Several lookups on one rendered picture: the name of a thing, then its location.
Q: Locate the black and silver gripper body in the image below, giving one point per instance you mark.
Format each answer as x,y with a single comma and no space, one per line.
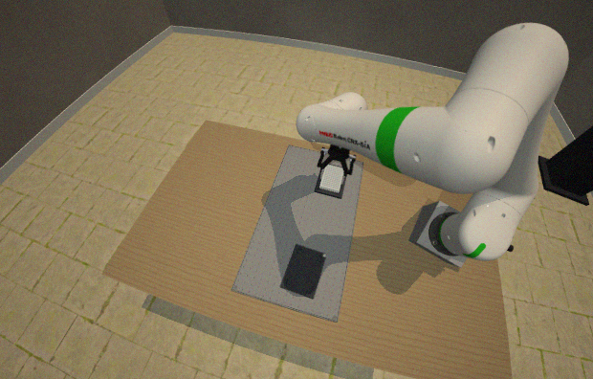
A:
339,153

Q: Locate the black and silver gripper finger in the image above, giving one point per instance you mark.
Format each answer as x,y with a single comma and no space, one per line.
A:
321,164
346,171

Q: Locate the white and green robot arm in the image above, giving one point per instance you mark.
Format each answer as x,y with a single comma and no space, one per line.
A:
468,145

